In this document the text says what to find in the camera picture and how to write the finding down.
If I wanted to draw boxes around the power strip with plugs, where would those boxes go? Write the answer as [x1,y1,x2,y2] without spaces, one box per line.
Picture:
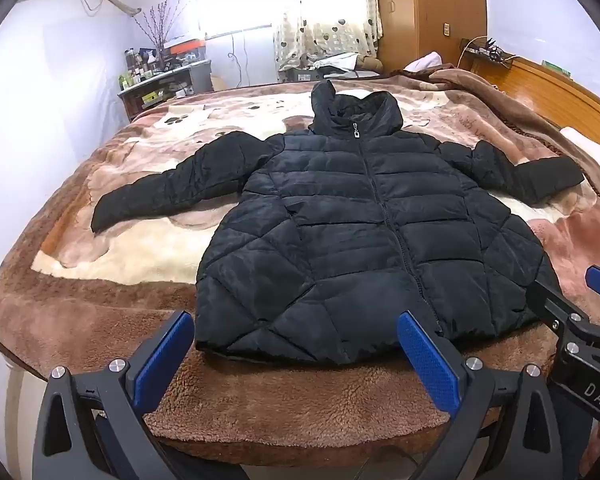
[462,37,516,66]

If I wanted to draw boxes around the wooden wardrobe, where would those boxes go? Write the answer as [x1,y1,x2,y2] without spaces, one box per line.
[372,0,488,73]

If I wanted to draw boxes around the group of bottles and jars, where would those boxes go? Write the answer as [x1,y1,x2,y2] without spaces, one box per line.
[120,47,163,86]

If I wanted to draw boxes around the heart print curtain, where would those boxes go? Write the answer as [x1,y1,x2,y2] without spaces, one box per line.
[272,0,383,71]

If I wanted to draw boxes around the person's legs in dark pants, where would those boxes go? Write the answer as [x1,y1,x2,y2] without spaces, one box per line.
[545,385,600,480]

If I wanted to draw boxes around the plain brown fleece blanket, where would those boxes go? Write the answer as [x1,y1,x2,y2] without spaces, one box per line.
[405,67,600,196]

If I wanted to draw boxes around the dark storage crate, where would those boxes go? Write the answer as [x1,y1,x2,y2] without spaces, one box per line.
[280,67,331,83]

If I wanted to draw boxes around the wooden headboard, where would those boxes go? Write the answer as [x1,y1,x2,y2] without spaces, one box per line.
[460,37,600,161]

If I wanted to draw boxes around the brown printed blanket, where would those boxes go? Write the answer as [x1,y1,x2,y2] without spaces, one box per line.
[0,67,600,453]

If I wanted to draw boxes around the white folded towel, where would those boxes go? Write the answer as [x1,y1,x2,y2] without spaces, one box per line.
[405,51,446,73]

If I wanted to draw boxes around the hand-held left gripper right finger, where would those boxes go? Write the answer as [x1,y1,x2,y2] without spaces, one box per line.
[397,311,566,480]

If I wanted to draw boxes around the orange box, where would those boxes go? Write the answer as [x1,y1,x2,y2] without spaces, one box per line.
[162,37,206,58]

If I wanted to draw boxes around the cluttered desk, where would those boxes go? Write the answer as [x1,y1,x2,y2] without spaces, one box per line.
[117,57,213,121]

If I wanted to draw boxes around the green flat packet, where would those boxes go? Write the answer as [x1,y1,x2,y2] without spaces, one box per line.
[542,60,576,81]

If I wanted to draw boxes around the bare flower branches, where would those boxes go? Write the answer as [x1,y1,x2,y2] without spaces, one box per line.
[132,0,188,51]

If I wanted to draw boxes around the white pillow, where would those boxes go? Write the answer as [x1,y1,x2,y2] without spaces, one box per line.
[560,127,600,181]

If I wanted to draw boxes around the black puffer jacket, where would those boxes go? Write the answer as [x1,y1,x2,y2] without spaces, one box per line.
[91,80,586,366]

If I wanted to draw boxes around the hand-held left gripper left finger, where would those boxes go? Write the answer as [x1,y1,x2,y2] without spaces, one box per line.
[32,310,253,480]

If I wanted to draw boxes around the white bed base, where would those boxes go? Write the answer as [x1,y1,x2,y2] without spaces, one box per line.
[0,355,51,461]

